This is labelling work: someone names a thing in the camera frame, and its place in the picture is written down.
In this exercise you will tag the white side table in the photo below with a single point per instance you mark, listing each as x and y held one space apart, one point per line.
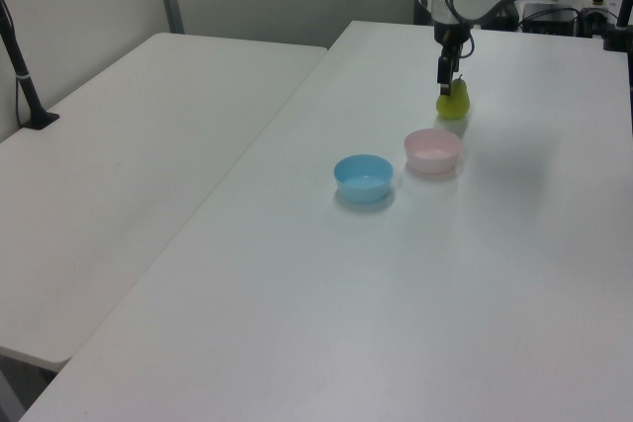
123 155

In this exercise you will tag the black electronics box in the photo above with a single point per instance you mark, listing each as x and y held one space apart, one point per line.
549 19

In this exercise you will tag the pink plastic bowl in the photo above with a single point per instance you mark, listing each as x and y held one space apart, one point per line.
431 155

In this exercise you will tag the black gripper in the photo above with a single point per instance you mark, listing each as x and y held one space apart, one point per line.
451 36

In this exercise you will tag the blue plastic bowl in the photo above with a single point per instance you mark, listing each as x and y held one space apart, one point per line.
363 185

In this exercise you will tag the black clamped camera pole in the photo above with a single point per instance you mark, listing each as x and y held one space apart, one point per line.
25 86
624 12

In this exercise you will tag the green pear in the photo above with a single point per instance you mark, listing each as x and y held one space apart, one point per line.
455 103

